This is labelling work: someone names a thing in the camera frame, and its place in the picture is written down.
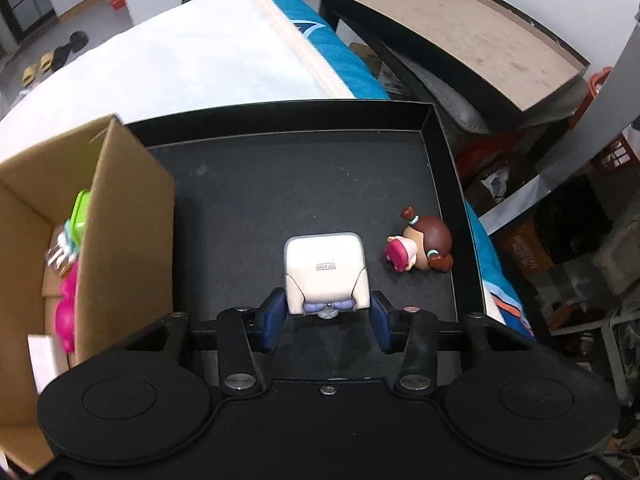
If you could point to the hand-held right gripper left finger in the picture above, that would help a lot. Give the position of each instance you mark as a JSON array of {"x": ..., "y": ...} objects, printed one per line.
[{"x": 272, "y": 320}]

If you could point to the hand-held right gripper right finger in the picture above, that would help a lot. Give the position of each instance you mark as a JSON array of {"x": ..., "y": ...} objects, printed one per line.
[{"x": 380, "y": 322}]

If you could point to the white toy figure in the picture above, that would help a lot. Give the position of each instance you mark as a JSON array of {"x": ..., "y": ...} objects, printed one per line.
[{"x": 325, "y": 265}]

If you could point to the brown-haired doll figure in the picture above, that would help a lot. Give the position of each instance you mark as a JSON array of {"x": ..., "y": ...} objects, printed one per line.
[{"x": 430, "y": 240}]

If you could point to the black shallow tray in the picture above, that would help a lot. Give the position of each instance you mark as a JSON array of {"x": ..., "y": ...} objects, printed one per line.
[{"x": 300, "y": 170}]

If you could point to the brown cardboard box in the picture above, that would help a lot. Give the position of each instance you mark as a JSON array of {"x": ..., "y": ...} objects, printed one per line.
[{"x": 135, "y": 220}]

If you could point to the pink toy figure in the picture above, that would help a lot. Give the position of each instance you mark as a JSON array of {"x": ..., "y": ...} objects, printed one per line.
[{"x": 67, "y": 305}]

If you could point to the small brown carton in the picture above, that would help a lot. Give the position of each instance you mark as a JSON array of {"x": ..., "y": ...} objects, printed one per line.
[{"x": 527, "y": 247}]

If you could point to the white striped toy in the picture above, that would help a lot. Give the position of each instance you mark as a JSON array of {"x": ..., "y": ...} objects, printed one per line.
[{"x": 64, "y": 250}]

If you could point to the green toy box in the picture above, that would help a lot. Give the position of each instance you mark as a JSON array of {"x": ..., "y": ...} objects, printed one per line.
[{"x": 80, "y": 212}]

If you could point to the white card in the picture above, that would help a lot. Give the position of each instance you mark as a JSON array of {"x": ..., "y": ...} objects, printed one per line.
[{"x": 47, "y": 365}]

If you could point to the dark grey cushion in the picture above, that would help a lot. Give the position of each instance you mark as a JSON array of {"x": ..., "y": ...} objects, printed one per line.
[{"x": 450, "y": 102}]

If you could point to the orange plastic basket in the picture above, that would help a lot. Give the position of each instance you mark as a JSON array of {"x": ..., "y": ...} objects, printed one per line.
[{"x": 612, "y": 152}]

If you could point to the upturned black table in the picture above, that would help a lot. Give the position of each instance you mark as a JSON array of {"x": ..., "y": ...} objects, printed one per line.
[{"x": 450, "y": 35}]

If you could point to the black slipper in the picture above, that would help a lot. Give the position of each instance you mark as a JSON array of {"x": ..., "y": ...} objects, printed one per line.
[
  {"x": 62, "y": 55},
  {"x": 79, "y": 40}
]

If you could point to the yellow slipper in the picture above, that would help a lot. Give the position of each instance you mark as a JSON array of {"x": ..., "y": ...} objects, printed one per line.
[
  {"x": 30, "y": 76},
  {"x": 46, "y": 61}
]

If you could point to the black shelf unit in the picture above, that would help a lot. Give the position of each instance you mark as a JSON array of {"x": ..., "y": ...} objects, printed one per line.
[{"x": 22, "y": 0}]

